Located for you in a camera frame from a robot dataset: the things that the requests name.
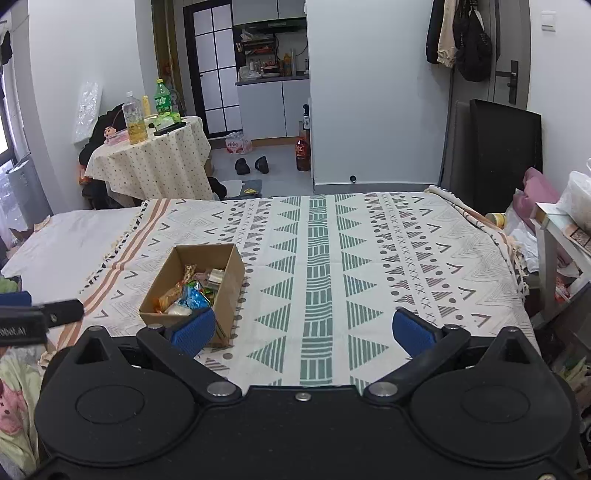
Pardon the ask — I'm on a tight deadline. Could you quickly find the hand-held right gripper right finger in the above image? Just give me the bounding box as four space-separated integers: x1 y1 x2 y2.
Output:
364 308 541 403

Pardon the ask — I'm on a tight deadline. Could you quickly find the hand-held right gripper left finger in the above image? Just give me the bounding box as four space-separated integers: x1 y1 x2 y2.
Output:
69 308 243 405

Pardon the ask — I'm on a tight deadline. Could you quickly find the small blue snack packet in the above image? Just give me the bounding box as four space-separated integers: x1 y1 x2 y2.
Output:
180 281 213 311

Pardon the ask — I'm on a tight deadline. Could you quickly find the orange biscuit packet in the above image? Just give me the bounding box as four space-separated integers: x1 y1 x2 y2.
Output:
154 281 185 315

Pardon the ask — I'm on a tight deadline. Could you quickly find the brown cardboard box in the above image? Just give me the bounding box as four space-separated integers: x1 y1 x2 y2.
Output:
139 244 246 348

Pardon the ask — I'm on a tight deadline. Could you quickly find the white bedsheet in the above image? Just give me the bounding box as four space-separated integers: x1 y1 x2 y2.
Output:
0 205 148 296

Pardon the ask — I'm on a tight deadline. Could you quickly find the floral quilt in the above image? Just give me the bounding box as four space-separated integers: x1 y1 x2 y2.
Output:
0 346 56 480

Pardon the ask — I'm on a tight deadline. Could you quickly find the grey floor mat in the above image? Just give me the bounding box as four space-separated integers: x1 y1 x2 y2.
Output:
226 178 264 200

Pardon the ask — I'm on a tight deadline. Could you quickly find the white side table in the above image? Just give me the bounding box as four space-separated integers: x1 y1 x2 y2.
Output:
531 203 591 324

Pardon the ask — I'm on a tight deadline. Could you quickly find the small table with dotted cloth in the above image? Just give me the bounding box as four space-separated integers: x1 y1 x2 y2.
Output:
84 115 213 208

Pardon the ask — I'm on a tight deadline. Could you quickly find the dark clothing pile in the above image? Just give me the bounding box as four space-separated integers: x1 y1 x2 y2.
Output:
78 105 125 208

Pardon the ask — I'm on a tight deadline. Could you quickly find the pink pillow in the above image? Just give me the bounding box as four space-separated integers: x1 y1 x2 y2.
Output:
512 167 561 222

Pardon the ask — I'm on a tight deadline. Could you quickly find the pink water bottle pack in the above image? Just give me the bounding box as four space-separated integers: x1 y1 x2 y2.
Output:
225 130 254 155

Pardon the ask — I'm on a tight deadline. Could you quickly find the black flat panel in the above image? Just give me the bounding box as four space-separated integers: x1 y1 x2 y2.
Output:
468 98 543 215

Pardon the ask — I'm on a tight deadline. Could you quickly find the bubble wrap sheet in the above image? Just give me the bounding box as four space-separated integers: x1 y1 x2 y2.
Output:
73 80 103 144

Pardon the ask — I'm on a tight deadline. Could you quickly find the yellow drink bottle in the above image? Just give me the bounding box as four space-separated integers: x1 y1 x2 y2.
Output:
122 91 149 145

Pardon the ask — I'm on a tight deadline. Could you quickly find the green tissue pack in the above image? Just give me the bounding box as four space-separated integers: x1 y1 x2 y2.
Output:
150 112 182 132

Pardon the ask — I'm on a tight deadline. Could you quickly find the white plastic bag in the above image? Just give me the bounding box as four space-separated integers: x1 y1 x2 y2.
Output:
556 159 591 232

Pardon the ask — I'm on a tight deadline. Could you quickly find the green soda bottle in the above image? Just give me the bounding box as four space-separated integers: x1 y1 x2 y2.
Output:
154 78 172 116

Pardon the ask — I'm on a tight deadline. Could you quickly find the white kitchen cabinet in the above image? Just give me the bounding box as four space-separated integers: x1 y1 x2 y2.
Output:
235 76 311 139

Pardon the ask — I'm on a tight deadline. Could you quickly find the black framed glass door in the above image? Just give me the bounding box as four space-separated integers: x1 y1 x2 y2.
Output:
183 2 243 139

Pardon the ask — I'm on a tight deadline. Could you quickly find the beige hanging garment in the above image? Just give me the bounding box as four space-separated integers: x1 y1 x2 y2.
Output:
436 0 460 70

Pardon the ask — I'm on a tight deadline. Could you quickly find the black hanging coat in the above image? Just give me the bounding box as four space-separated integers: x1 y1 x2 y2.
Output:
426 0 446 65

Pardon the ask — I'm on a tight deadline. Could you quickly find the black door handle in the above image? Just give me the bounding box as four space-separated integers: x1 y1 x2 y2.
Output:
496 60 520 104

